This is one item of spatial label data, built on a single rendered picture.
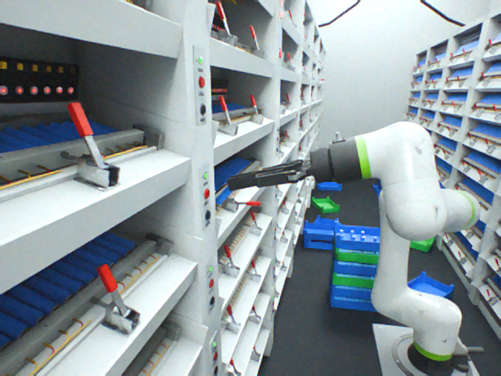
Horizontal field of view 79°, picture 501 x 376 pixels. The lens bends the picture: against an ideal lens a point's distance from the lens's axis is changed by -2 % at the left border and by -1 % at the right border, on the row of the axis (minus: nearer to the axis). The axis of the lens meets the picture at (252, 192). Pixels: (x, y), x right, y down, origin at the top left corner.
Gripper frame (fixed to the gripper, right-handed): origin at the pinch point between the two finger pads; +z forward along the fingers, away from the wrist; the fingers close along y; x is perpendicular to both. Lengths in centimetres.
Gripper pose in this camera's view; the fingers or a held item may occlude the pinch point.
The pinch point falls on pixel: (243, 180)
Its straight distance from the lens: 72.8
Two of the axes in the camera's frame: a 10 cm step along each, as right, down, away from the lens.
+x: 2.5, 9.4, 2.5
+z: -9.3, 1.7, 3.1
